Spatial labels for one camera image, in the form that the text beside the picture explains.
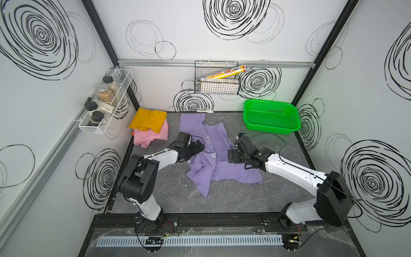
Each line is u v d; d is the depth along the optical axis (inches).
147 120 40.1
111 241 27.4
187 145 31.1
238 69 34.9
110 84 29.2
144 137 39.2
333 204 16.4
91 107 24.4
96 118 24.0
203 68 37.7
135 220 29.4
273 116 46.7
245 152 25.2
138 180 18.4
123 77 37.8
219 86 34.2
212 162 35.0
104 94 27.5
